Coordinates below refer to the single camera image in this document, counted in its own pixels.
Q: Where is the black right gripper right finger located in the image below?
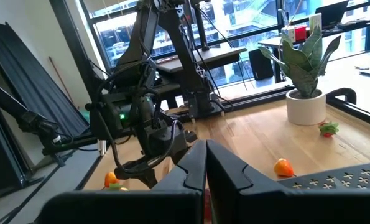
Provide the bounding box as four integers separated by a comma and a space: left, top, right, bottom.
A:
205, 139, 370, 224

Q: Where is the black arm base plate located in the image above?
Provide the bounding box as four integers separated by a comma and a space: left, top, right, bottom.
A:
169, 104, 235, 123

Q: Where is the small white box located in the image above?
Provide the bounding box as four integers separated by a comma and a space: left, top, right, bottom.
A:
280, 26, 297, 43

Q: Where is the green snake plant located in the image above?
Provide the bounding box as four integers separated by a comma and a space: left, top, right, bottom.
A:
258, 23, 342, 99

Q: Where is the black perforated metal stand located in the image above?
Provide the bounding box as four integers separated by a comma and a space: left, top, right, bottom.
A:
277, 160, 370, 191

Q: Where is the white canister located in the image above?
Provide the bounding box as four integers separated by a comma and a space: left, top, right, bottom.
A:
308, 12, 323, 32

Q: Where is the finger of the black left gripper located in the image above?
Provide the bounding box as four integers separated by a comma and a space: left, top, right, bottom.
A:
139, 169, 159, 190

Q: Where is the black laptop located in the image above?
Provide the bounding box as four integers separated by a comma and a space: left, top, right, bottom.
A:
315, 0, 350, 29

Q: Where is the thin wooden stick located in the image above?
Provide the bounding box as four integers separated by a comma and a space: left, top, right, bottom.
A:
49, 55, 76, 100

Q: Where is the orange toy fruit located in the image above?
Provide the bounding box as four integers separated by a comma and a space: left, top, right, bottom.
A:
273, 157, 296, 178

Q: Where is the red toy tomato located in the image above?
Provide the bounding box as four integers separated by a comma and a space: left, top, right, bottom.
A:
104, 171, 121, 188

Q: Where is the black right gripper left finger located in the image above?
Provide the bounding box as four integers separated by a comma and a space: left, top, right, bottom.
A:
37, 139, 208, 224

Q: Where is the black floor bin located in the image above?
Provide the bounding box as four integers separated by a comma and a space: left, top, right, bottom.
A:
248, 49, 275, 81

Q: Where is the dark ribbed panel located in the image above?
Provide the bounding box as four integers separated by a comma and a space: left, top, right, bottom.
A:
0, 20, 91, 139

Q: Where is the white plant pot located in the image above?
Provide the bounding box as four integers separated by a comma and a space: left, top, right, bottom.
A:
285, 88, 327, 126

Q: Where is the red cup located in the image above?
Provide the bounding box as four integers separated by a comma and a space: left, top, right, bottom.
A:
295, 25, 307, 43

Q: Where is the dark office desk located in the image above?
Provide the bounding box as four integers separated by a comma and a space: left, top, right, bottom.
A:
259, 17, 370, 83

